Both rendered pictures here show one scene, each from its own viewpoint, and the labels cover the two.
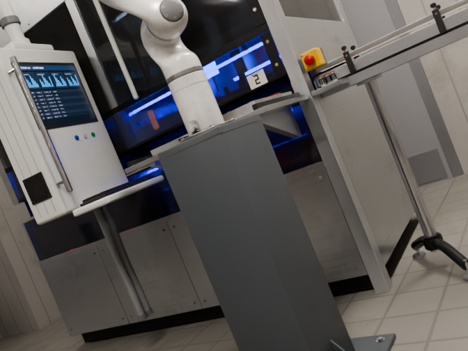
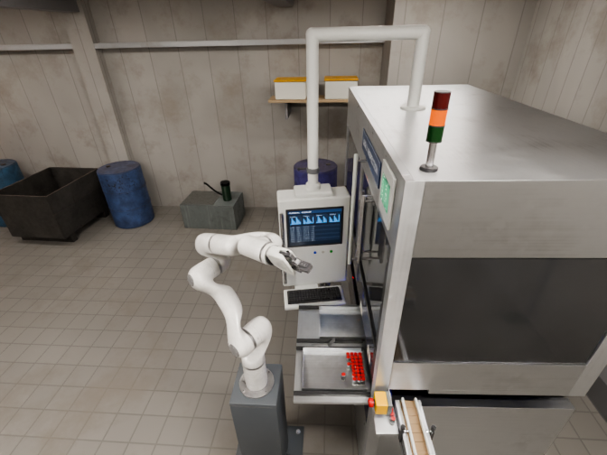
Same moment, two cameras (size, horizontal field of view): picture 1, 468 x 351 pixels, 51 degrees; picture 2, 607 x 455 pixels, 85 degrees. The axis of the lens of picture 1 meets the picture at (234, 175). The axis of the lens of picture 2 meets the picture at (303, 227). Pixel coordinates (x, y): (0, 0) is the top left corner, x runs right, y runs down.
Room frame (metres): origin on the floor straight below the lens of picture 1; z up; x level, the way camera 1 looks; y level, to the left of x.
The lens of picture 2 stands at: (1.23, -1.09, 2.51)
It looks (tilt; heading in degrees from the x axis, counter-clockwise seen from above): 31 degrees down; 60
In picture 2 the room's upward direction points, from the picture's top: 1 degrees counter-clockwise
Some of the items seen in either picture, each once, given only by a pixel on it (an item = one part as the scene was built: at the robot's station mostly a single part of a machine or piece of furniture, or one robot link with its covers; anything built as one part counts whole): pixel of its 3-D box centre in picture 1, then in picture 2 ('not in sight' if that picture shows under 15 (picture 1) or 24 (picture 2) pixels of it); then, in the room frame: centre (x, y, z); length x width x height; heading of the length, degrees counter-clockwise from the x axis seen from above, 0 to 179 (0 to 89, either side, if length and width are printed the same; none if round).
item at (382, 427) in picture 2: (331, 86); (388, 421); (2.01, -0.51, 0.87); 0.14 x 0.13 x 0.02; 148
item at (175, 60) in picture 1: (168, 45); (256, 340); (1.57, 0.03, 1.16); 0.19 x 0.12 x 0.24; 22
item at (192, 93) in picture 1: (197, 105); (255, 371); (1.54, 0.02, 0.95); 0.19 x 0.19 x 0.18
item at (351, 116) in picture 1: (215, 219); (409, 317); (2.96, 0.20, 0.44); 2.06 x 1.00 x 0.88; 58
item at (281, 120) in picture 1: (276, 128); not in sight; (1.91, -0.22, 0.80); 0.34 x 0.03 x 0.13; 148
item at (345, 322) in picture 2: (196, 137); (345, 322); (2.20, 0.09, 0.90); 0.34 x 0.26 x 0.04; 148
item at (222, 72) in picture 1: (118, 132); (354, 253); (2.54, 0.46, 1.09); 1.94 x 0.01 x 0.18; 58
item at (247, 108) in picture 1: (248, 112); (332, 368); (1.93, -0.14, 0.90); 0.34 x 0.26 x 0.04; 148
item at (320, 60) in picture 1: (313, 59); (381, 403); (1.98, -0.47, 1.00); 0.08 x 0.07 x 0.07; 148
